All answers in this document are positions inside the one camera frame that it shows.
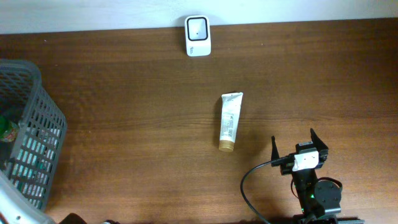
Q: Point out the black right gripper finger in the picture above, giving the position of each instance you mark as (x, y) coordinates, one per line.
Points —
(275, 154)
(319, 144)

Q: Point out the white tube with gold cap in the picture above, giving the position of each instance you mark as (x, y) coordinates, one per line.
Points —
(230, 113)

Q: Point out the green lidded jar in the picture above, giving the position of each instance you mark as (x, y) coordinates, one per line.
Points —
(8, 130)

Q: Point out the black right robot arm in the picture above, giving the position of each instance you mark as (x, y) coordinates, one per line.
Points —
(319, 197)

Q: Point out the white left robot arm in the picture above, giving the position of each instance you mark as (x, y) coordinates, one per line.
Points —
(15, 208)

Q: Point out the white barcode scanner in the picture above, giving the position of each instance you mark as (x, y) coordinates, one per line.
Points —
(197, 36)

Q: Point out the grey plastic basket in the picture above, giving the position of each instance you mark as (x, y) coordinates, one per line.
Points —
(30, 161)

